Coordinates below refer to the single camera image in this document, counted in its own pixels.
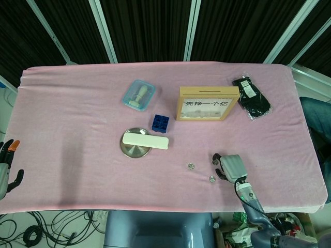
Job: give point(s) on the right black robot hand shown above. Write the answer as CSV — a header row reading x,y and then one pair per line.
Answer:
x,y
232,166

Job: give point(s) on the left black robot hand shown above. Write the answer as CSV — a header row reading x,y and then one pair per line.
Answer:
x,y
3,178

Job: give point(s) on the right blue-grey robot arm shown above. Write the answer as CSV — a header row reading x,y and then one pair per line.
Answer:
x,y
254,208

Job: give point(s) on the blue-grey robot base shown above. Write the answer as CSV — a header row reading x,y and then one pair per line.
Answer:
x,y
155,227

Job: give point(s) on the silver coin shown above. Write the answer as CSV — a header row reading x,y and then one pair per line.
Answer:
x,y
191,166
212,178

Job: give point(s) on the pile of silver coins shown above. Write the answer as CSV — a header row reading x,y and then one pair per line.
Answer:
x,y
201,113

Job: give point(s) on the cardboard box with rubbish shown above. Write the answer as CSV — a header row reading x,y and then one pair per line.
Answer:
x,y
232,235

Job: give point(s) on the black socks in plastic bag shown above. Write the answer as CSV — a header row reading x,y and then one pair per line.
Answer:
x,y
254,100

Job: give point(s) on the blue four-cell box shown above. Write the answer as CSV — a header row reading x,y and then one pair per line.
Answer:
x,y
160,122

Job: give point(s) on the pink tablecloth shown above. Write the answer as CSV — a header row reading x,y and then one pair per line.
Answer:
x,y
77,129

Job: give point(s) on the cream pencil case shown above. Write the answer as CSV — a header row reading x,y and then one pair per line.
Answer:
x,y
144,140

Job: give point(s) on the blue jeans leg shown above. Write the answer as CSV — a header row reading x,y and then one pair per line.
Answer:
x,y
316,113

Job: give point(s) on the round steel plate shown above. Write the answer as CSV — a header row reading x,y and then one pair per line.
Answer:
x,y
134,152

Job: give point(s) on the clear container with teal lid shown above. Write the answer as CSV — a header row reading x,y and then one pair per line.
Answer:
x,y
152,90

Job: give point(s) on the wooden stamp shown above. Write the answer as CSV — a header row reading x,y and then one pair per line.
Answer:
x,y
141,92

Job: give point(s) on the wooden frame money box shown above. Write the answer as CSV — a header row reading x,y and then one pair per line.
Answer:
x,y
207,93

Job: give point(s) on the white frame post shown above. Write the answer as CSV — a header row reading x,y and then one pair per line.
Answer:
x,y
51,33
103,28
287,33
192,28

